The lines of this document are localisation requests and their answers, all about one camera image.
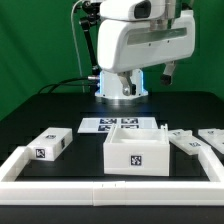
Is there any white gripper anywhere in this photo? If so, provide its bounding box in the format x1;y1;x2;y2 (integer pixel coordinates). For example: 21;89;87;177
97;10;195;96

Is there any white cabinet door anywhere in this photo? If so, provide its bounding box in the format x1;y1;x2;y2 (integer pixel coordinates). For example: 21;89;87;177
198;128;224;154
168;129;205;155

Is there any white cabinet body box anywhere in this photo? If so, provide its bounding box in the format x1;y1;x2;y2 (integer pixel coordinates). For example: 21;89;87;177
103;125;170;176

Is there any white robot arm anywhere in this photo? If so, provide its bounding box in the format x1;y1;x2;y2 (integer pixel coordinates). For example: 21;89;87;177
96;0;195;104

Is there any white cabinet top block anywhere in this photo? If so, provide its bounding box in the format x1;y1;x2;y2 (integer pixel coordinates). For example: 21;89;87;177
27;127;73;161

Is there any white U-shaped fence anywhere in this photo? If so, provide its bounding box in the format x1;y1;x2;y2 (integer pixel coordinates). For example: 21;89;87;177
0;146;224;206

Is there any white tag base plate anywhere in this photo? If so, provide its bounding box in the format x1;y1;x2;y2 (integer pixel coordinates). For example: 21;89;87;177
78;117;158;133

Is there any grey thin cable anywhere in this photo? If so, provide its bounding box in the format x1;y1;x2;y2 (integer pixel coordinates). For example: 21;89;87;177
70;0;86;94

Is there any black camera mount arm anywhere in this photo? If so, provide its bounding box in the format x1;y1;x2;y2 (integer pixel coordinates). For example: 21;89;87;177
79;0;100;75

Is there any black cable bundle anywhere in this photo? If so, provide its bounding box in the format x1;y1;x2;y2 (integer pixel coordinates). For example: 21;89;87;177
37;77;101;95

